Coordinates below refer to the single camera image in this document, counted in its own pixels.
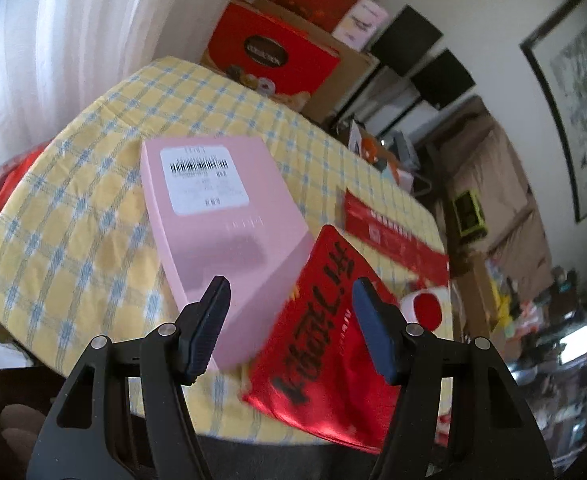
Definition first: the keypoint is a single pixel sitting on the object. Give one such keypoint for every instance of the green portable radio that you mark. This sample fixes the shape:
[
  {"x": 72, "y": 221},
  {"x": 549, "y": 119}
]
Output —
[{"x": 468, "y": 212}]

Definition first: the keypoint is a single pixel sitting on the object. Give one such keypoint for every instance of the pink box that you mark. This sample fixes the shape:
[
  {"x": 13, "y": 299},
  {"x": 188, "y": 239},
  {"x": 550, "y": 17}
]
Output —
[{"x": 233, "y": 220}]

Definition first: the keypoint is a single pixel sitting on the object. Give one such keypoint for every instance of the yellow plaid tablecloth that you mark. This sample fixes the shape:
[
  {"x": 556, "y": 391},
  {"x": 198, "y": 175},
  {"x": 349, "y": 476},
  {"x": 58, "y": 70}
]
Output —
[{"x": 98, "y": 210}]

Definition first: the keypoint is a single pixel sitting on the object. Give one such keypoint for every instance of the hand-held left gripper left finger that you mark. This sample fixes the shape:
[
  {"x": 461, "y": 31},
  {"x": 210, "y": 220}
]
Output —
[{"x": 208, "y": 330}]

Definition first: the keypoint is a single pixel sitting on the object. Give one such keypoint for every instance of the brown sofa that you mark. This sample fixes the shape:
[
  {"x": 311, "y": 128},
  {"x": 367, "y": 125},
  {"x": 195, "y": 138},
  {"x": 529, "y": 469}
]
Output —
[{"x": 533, "y": 260}]

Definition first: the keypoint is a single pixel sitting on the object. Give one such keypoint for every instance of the white curtain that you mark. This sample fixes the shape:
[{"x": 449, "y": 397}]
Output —
[{"x": 73, "y": 35}]

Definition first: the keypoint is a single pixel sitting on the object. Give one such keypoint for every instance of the red foil bag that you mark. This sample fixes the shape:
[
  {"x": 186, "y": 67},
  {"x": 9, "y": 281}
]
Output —
[{"x": 323, "y": 350}]

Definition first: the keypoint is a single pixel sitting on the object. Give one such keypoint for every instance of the framed ink painting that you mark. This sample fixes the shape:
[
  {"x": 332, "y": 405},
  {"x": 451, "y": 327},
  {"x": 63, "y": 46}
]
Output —
[{"x": 583, "y": 100}]

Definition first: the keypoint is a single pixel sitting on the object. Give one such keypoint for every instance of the white red oval case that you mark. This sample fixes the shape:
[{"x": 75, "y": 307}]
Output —
[{"x": 426, "y": 305}]

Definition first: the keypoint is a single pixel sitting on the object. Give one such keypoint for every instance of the red cookie gift box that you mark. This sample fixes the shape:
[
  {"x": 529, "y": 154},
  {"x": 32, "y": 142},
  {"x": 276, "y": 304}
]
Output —
[{"x": 273, "y": 55}]

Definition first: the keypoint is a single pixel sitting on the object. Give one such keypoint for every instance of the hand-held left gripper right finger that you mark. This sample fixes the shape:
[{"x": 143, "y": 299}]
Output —
[{"x": 378, "y": 330}]

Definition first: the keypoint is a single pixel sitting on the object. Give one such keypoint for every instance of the cluttered small cardboard box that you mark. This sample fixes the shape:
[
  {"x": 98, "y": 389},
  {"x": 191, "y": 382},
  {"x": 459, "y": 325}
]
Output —
[{"x": 383, "y": 155}]

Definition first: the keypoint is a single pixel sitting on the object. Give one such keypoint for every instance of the large beige cushion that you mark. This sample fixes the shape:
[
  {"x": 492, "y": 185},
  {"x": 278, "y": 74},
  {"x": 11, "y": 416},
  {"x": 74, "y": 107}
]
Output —
[{"x": 498, "y": 175}]

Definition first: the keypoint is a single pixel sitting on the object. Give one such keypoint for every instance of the black speaker on stand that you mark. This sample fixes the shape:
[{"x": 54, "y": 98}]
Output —
[
  {"x": 408, "y": 37},
  {"x": 446, "y": 77}
]

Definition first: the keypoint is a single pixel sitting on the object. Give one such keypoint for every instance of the large brown cardboard box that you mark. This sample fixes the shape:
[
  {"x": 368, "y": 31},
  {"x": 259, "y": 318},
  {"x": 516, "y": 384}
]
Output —
[{"x": 343, "y": 75}]

